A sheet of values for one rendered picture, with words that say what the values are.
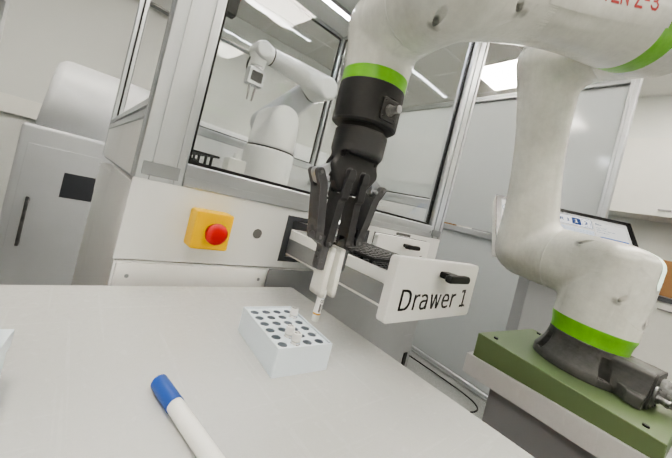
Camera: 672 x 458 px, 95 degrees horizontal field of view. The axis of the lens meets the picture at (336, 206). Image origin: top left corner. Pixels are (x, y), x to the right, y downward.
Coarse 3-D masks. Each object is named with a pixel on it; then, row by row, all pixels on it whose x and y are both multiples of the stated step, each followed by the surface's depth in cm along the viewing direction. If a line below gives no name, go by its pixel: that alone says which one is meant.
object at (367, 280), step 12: (300, 240) 72; (312, 240) 69; (288, 252) 74; (300, 252) 71; (312, 252) 67; (348, 264) 59; (360, 264) 57; (372, 264) 56; (348, 276) 58; (360, 276) 56; (372, 276) 54; (384, 276) 52; (348, 288) 58; (360, 288) 55; (372, 288) 53; (372, 300) 53
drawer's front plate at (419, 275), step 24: (408, 264) 50; (432, 264) 55; (456, 264) 60; (384, 288) 49; (408, 288) 51; (432, 288) 56; (456, 288) 62; (384, 312) 49; (408, 312) 53; (432, 312) 58; (456, 312) 64
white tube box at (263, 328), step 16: (240, 320) 47; (256, 320) 43; (272, 320) 45; (288, 320) 47; (304, 320) 48; (256, 336) 42; (272, 336) 41; (304, 336) 43; (320, 336) 44; (256, 352) 41; (272, 352) 38; (288, 352) 38; (304, 352) 40; (320, 352) 41; (272, 368) 37; (288, 368) 38; (304, 368) 40; (320, 368) 42
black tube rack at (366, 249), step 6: (366, 246) 77; (372, 246) 79; (348, 252) 78; (354, 252) 64; (360, 252) 63; (366, 252) 65; (372, 252) 67; (378, 252) 70; (384, 252) 73; (390, 252) 76; (360, 258) 73; (366, 258) 76; (378, 264) 72; (384, 264) 74
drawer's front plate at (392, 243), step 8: (376, 240) 93; (384, 240) 95; (392, 240) 98; (400, 240) 100; (408, 240) 103; (416, 240) 106; (384, 248) 96; (392, 248) 98; (400, 248) 101; (424, 248) 110; (416, 256) 108; (424, 256) 111
